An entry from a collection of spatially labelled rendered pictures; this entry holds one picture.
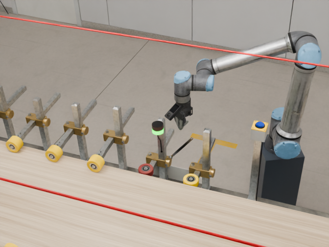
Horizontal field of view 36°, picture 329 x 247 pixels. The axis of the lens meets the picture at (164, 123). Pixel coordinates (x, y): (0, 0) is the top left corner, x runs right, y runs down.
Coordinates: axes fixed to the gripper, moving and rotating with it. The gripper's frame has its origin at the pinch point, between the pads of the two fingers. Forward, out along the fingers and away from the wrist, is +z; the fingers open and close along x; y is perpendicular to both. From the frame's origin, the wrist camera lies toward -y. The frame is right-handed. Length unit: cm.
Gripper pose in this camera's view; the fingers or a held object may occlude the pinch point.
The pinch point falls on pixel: (179, 128)
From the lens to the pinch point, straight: 298.2
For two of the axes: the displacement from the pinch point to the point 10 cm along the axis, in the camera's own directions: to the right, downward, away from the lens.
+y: 7.5, -4.2, 5.0
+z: 0.2, 7.9, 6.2
